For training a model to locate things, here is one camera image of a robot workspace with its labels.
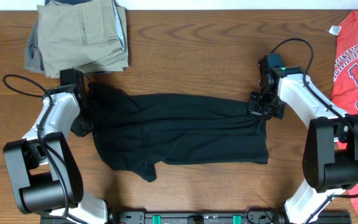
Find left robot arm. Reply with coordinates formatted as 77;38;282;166
3;85;109;223

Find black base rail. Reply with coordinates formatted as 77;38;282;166
40;209;352;224

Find folded grey garment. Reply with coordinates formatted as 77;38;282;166
23;0;113;75

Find black t-shirt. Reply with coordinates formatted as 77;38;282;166
88;83;269;182

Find folded khaki trousers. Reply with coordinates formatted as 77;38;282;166
36;0;130;79

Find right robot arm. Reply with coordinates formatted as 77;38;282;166
249;65;358;223

